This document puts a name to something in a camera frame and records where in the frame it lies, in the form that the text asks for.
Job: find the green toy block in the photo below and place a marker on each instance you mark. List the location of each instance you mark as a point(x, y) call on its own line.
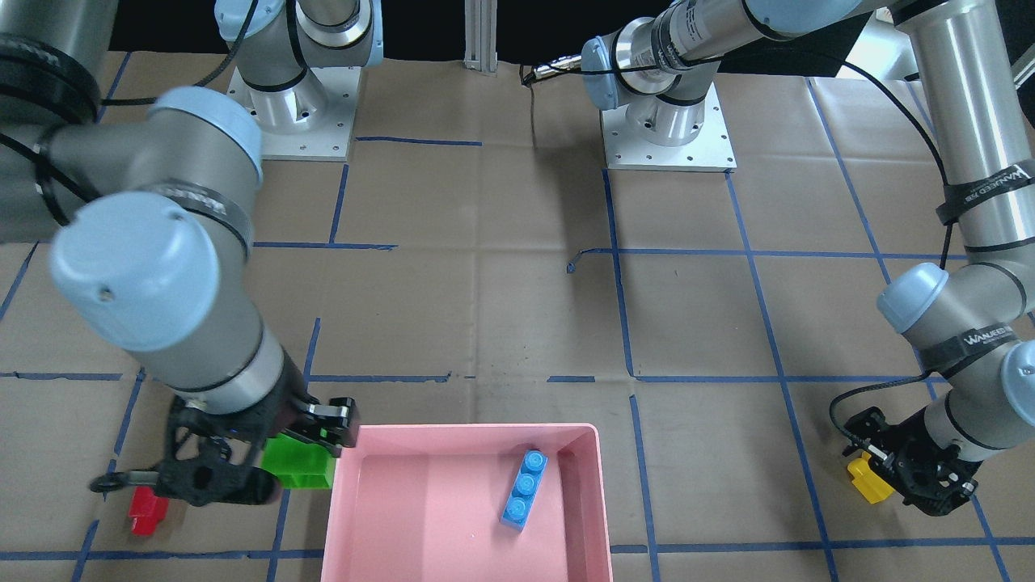
point(298, 465)

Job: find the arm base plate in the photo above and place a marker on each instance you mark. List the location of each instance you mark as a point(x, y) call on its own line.
point(312, 121)
point(667, 133)

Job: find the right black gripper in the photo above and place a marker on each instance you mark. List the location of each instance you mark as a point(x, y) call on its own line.
point(285, 402)

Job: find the red toy block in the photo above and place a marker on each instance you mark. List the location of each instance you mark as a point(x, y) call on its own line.
point(146, 511)

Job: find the aluminium frame post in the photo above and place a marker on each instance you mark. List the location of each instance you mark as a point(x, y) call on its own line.
point(480, 19)

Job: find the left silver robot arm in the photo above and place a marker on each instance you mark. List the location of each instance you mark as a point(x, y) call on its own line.
point(959, 323)

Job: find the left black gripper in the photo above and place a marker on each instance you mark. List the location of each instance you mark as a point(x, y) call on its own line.
point(919, 449)

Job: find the yellow toy block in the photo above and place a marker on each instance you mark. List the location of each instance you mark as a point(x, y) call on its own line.
point(871, 486)

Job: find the pink plastic box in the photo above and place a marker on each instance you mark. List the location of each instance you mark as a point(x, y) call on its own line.
point(423, 503)

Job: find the blue toy block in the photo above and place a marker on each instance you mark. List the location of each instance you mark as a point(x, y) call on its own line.
point(526, 483)

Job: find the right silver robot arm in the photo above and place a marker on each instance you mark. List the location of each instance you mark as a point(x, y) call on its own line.
point(150, 222)

